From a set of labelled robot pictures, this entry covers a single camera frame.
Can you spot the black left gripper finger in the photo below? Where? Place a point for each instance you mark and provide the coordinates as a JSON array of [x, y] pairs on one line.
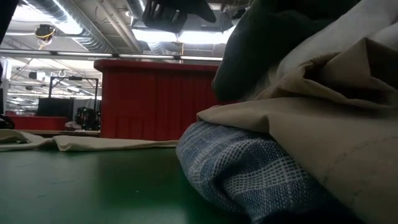
[[202, 9]]

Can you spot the dark green garment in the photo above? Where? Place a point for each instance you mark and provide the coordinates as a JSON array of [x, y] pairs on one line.
[[255, 49]]

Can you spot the large white shirt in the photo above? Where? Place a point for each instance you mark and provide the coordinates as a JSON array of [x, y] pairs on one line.
[[335, 40]]

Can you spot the blue striped garment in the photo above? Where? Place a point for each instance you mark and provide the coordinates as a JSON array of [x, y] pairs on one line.
[[242, 171]]

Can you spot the beige trousers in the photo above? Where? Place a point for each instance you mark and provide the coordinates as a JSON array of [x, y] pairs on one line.
[[326, 133]]

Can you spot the red plastic laundry bin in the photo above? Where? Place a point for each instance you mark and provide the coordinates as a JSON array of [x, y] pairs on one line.
[[155, 102]]

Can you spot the background red bin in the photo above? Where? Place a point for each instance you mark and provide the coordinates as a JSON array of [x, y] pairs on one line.
[[37, 123]]

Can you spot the hanging strip light bar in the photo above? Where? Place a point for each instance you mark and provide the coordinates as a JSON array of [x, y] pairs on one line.
[[124, 56]]

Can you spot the black yellow ceiling reel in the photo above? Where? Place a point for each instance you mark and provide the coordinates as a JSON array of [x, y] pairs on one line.
[[45, 32]]

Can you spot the dark background equipment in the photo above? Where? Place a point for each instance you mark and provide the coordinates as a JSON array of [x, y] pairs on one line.
[[88, 118]]

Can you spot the black background box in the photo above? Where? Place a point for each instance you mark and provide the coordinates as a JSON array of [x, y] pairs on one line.
[[56, 107]]

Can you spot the light wooden desk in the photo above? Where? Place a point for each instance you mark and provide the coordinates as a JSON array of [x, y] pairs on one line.
[[62, 132]]

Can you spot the green table mat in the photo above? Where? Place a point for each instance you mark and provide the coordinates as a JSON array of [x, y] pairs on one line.
[[93, 186]]

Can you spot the silver ventilation duct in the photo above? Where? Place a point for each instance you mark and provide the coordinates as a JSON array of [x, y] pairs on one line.
[[136, 7]]

